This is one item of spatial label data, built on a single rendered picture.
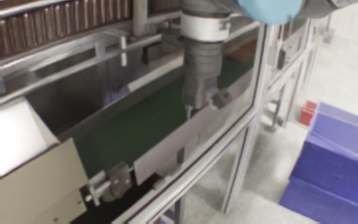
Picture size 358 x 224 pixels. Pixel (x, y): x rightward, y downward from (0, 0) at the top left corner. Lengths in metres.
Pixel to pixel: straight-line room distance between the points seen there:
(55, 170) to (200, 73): 0.31
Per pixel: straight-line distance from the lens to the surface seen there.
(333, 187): 1.18
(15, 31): 0.46
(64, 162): 0.40
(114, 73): 0.73
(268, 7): 0.34
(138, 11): 0.56
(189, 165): 0.59
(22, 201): 0.40
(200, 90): 0.50
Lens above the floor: 1.01
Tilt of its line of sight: 32 degrees down
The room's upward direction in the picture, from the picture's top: 2 degrees clockwise
